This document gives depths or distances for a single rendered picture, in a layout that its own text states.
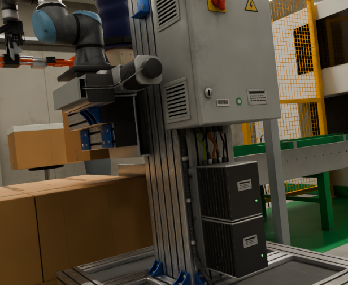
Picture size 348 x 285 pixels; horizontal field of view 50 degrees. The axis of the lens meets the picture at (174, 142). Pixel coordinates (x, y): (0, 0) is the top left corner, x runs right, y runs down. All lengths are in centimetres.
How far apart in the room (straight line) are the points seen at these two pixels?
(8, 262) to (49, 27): 102
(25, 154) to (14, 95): 441
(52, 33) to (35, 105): 666
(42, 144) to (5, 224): 200
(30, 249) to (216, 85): 117
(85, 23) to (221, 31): 59
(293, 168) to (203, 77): 155
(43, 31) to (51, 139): 238
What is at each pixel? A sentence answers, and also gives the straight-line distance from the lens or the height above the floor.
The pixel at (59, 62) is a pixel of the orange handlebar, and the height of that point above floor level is 120.
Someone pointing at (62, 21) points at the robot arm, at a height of 121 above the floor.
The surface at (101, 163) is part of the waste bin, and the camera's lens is 753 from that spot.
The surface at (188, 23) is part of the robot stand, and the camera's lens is 115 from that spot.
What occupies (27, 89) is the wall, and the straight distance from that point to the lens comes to 815.
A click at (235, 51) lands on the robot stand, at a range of 121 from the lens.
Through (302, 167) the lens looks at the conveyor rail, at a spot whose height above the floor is 47.
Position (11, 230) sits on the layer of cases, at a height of 41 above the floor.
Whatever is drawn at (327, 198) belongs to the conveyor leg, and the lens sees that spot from 283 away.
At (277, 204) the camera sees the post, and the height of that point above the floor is 31.
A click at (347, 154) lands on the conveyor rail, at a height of 50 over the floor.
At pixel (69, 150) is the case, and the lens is 221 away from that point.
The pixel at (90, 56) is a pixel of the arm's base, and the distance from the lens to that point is 153.
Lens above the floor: 72
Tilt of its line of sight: level
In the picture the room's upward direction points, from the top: 6 degrees counter-clockwise
